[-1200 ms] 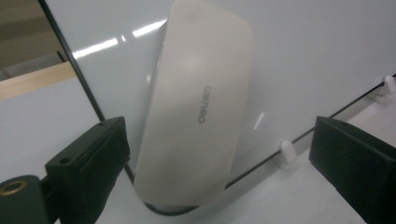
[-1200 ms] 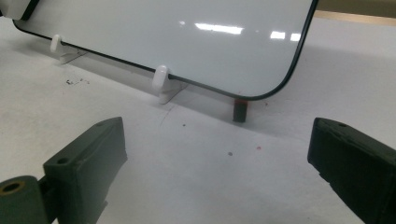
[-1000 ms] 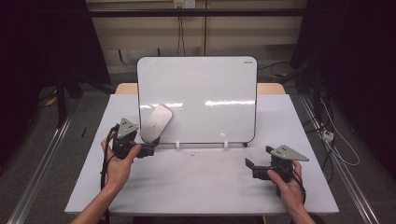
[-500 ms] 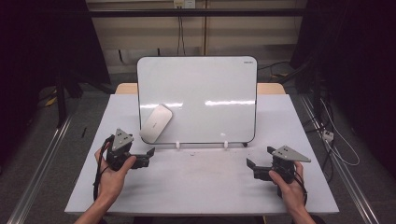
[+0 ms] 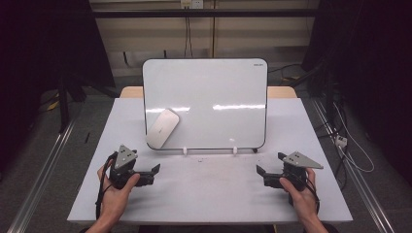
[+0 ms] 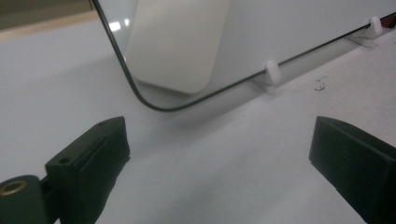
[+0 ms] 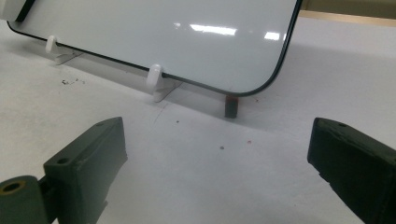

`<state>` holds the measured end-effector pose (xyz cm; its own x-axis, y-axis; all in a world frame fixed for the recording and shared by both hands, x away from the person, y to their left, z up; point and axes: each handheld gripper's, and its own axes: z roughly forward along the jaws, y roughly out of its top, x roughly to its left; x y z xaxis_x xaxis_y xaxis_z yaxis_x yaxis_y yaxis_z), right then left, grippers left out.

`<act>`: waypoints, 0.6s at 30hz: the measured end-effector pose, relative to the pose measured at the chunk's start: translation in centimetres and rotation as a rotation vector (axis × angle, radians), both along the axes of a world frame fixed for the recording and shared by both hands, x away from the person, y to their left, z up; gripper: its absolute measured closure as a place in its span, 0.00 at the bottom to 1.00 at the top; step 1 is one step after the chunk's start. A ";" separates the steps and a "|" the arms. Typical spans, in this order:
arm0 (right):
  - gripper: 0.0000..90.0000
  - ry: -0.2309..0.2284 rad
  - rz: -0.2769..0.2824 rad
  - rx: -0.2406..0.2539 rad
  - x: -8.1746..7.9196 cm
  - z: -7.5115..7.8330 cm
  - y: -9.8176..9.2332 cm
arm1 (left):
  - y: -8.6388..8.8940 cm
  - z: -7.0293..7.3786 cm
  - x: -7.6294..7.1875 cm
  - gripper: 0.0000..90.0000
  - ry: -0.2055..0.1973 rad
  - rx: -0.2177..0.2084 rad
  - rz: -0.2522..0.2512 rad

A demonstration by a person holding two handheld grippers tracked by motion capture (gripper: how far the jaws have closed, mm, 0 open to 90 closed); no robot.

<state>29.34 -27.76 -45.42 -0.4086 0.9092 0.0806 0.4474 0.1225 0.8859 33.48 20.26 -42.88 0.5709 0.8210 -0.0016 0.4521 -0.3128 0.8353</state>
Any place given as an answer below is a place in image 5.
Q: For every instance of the metal floor rail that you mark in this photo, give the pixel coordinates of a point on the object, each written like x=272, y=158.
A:
x=42, y=178
x=359, y=181

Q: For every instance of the black metal stand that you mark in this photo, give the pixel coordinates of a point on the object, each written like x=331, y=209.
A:
x=63, y=103

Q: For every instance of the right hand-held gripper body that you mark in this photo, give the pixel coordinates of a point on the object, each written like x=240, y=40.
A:
x=296, y=171

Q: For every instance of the person's right hand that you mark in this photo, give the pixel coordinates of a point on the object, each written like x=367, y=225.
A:
x=304, y=202

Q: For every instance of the person's left hand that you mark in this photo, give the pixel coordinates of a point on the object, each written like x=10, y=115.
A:
x=113, y=200

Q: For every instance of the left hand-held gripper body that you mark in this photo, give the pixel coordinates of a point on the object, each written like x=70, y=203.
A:
x=123, y=161

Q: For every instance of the black horizontal bar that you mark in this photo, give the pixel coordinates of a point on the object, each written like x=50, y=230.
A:
x=200, y=13

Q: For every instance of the small black floor item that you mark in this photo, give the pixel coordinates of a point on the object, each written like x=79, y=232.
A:
x=87, y=137

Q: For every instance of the white power adapter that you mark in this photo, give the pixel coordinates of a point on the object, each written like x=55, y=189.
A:
x=341, y=141

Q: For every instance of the white whiteboard eraser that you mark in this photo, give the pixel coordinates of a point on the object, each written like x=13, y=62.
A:
x=162, y=127

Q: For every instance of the white wall outlet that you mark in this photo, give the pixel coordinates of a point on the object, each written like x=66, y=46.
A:
x=194, y=4

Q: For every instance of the black curtain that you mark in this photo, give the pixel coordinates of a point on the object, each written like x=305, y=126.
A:
x=39, y=48
x=372, y=64

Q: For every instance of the white whiteboard with dark frame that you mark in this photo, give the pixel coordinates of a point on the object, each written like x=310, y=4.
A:
x=213, y=93

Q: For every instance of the white plastic whiteboard stand foot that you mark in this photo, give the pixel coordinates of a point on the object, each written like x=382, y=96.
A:
x=234, y=150
x=185, y=150

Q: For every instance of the wooden table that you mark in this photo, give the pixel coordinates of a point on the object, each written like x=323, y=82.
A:
x=131, y=92

